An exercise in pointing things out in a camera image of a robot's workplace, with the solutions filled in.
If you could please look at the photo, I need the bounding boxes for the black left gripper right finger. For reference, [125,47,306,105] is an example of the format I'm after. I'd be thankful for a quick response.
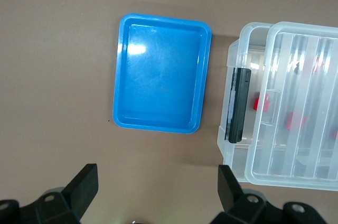
[211,165,266,224]

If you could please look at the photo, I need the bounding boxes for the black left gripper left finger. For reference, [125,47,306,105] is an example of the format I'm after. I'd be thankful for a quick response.
[35,164,99,224]

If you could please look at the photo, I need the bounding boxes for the red block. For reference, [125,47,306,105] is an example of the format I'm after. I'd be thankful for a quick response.
[283,111,307,132]
[252,94,270,113]

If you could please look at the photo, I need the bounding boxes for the clear ribbed plastic lid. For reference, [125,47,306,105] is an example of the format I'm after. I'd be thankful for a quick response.
[244,21,338,192]

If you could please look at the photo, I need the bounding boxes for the black box latch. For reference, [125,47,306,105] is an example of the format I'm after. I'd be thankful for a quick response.
[224,67,252,144]

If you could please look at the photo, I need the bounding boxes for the clear plastic storage box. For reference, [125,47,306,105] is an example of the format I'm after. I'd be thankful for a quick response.
[217,22,338,184]

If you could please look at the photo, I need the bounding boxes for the blue plastic tray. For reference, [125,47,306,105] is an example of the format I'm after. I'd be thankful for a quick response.
[112,13,213,135]

